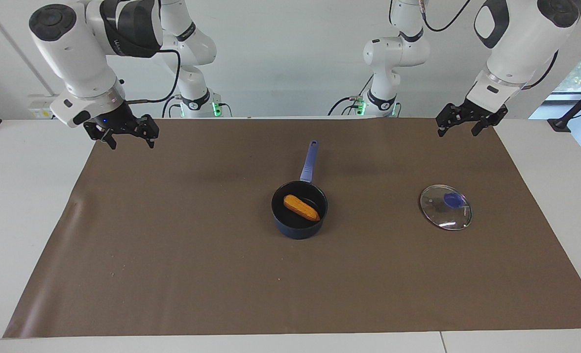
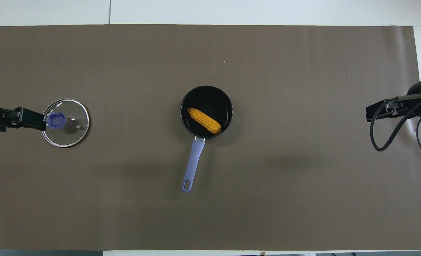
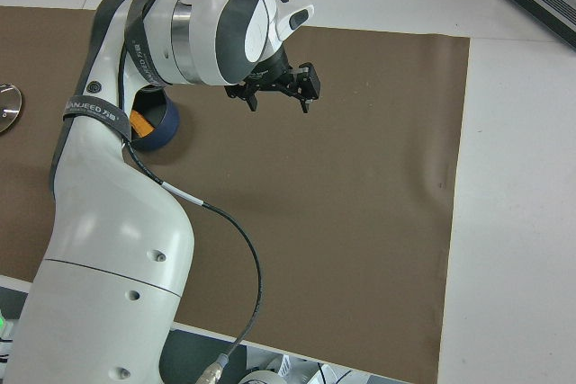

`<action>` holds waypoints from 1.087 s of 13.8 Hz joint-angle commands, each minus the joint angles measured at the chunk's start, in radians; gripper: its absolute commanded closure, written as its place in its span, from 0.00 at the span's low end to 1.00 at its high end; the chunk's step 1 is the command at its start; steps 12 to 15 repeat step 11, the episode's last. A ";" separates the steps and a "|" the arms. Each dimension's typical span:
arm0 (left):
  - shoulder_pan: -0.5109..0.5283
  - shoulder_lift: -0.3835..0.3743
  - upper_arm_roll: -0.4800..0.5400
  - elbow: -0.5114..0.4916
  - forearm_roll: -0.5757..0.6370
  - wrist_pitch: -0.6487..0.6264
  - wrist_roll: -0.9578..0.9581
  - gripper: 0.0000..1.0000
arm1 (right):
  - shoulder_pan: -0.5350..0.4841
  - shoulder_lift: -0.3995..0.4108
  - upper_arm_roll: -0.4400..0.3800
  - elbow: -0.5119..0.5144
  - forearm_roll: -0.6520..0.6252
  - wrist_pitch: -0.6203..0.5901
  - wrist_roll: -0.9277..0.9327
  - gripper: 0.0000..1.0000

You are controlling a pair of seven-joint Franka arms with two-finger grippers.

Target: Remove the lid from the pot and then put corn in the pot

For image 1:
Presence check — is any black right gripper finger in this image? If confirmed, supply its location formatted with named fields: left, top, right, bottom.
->
left=137, top=115, right=159, bottom=149
left=83, top=122, right=117, bottom=150

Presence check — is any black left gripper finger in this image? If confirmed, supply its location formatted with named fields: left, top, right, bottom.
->
left=436, top=103, right=461, bottom=137
left=471, top=118, right=496, bottom=137

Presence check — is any glass lid with blue knob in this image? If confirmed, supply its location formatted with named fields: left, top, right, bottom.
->
left=420, top=184, right=473, bottom=231

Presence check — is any yellow corn cob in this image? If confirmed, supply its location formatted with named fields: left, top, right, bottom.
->
left=283, top=195, right=321, bottom=222

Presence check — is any dark blue saucepan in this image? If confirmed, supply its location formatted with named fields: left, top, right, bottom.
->
left=271, top=140, right=328, bottom=240

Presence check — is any brown table mat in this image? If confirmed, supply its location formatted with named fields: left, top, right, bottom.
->
left=3, top=117, right=581, bottom=339

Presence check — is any black right arm base cable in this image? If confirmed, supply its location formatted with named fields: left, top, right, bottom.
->
left=161, top=95, right=183, bottom=118

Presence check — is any black arm base cable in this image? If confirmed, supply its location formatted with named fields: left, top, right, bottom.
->
left=161, top=95, right=183, bottom=118
left=327, top=74, right=374, bottom=117

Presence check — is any white wall socket box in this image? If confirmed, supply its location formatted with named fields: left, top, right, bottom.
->
left=29, top=96, right=61, bottom=120

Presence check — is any black right arm wrist cable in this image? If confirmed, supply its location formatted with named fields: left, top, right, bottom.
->
left=124, top=48, right=181, bottom=104

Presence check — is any black arm wrist cable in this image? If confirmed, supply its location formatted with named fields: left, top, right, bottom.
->
left=124, top=48, right=181, bottom=104
left=420, top=0, right=559, bottom=90

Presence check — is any black left arm wrist cable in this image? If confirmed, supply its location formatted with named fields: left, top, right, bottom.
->
left=420, top=0, right=559, bottom=90

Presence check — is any black left arm base cable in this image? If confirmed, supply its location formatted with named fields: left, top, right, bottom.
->
left=327, top=74, right=374, bottom=117

